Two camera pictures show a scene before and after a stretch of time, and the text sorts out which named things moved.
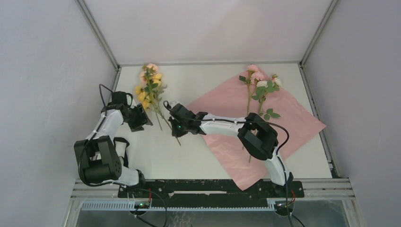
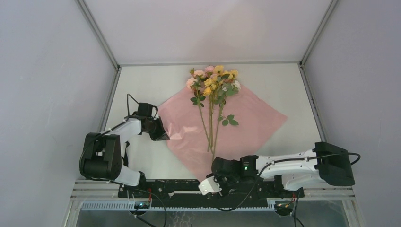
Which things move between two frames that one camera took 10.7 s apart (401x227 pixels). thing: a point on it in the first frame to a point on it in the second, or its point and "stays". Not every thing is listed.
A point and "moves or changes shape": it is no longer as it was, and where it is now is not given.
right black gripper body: (180, 128) to (227, 184)
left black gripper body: (137, 118) to (155, 130)
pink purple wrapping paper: (292, 120) moves or changes shape
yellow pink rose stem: (150, 92) to (233, 74)
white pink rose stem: (264, 87) to (230, 89)
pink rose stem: (253, 75) to (197, 79)
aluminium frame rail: (130, 63) stays
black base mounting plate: (206, 193) stays
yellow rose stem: (149, 94) to (218, 71)
